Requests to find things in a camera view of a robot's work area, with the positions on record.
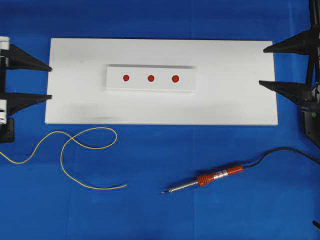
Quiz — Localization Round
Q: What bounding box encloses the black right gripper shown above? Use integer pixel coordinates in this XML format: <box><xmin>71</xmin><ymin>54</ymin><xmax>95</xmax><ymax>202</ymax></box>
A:
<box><xmin>258</xmin><ymin>24</ymin><xmax>320</xmax><ymax>107</ymax></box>

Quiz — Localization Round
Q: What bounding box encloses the small white raised plate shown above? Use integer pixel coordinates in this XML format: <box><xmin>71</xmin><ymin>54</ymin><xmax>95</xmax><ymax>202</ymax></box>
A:
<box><xmin>106</xmin><ymin>65</ymin><xmax>195</xmax><ymax>92</ymax></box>

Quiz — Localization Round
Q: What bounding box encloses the large white base board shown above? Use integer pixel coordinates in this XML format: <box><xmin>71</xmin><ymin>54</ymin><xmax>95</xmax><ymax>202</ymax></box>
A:
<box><xmin>45</xmin><ymin>38</ymin><xmax>278</xmax><ymax>126</ymax></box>

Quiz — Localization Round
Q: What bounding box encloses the red handled soldering iron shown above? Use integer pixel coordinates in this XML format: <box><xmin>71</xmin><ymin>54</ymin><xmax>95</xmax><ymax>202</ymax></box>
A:
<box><xmin>162</xmin><ymin>165</ymin><xmax>244</xmax><ymax>194</ymax></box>

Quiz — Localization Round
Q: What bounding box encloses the red dot mark left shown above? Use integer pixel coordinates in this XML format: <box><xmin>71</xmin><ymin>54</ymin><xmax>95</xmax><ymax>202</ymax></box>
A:
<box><xmin>123</xmin><ymin>74</ymin><xmax>130</xmax><ymax>82</ymax></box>

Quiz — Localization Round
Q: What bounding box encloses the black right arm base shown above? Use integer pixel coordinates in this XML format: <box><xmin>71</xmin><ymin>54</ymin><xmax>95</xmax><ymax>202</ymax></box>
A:
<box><xmin>299</xmin><ymin>102</ymin><xmax>320</xmax><ymax>148</ymax></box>

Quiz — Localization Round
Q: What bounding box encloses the black object at edge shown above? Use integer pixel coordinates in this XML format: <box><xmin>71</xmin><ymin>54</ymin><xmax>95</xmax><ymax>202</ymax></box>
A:
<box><xmin>312</xmin><ymin>220</ymin><xmax>320</xmax><ymax>230</ymax></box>

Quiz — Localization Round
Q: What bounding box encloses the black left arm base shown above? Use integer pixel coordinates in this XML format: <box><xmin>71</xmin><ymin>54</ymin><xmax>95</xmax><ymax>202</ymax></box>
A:
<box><xmin>0</xmin><ymin>118</ymin><xmax>15</xmax><ymax>144</ymax></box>

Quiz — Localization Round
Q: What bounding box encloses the red dot mark middle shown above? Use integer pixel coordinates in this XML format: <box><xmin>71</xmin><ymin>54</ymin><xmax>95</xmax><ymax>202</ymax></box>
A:
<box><xmin>147</xmin><ymin>75</ymin><xmax>155</xmax><ymax>83</ymax></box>

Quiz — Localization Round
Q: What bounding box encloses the red dot mark right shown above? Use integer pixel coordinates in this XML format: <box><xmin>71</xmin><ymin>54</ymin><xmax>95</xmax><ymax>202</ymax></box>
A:
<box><xmin>171</xmin><ymin>75</ymin><xmax>180</xmax><ymax>83</ymax></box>

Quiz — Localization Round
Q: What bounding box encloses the yellow solder wire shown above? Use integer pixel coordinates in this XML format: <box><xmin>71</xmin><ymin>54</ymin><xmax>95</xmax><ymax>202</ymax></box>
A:
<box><xmin>0</xmin><ymin>126</ymin><xmax>128</xmax><ymax>191</ymax></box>

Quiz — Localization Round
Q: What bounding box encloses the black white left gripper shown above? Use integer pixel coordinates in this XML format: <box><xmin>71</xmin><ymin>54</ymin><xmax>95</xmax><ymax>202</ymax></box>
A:
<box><xmin>0</xmin><ymin>36</ymin><xmax>53</xmax><ymax>126</ymax></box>

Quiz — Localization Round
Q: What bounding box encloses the red dot mark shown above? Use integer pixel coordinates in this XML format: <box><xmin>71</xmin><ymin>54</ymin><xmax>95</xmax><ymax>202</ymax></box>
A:
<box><xmin>147</xmin><ymin>75</ymin><xmax>155</xmax><ymax>83</ymax></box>
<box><xmin>123</xmin><ymin>74</ymin><xmax>130</xmax><ymax>82</ymax></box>
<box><xmin>171</xmin><ymin>75</ymin><xmax>180</xmax><ymax>83</ymax></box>

